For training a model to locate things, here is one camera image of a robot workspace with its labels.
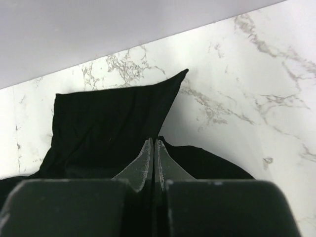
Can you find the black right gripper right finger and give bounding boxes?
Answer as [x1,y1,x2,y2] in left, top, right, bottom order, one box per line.
[154,139,196,237]

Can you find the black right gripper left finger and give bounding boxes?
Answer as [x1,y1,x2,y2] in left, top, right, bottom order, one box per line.
[112,138,154,237]

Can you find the black t shirt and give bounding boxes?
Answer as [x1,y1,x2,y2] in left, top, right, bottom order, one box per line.
[0,68,256,205]

